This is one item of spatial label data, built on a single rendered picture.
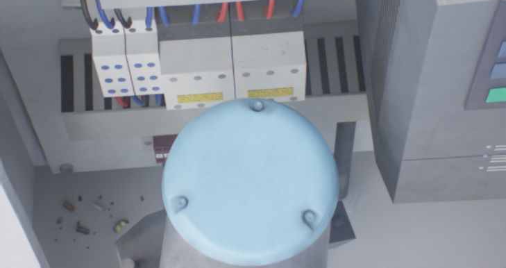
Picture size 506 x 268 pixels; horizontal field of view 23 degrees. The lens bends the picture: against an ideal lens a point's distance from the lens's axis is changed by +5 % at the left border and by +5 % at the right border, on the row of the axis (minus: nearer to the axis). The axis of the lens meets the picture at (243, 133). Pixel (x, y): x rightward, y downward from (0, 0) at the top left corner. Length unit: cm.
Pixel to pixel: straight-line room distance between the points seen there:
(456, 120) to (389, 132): 6
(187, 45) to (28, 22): 14
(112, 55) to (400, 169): 19
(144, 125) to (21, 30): 10
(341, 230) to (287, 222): 29
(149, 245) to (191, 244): 17
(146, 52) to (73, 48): 12
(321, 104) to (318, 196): 23
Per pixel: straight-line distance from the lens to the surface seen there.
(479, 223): 104
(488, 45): 56
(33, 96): 92
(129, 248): 78
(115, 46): 74
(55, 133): 97
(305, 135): 61
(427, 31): 55
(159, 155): 90
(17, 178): 99
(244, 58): 73
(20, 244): 71
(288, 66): 73
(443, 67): 58
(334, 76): 82
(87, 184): 105
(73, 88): 83
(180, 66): 73
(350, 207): 102
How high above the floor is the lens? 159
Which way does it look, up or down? 63 degrees down
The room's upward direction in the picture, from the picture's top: 3 degrees counter-clockwise
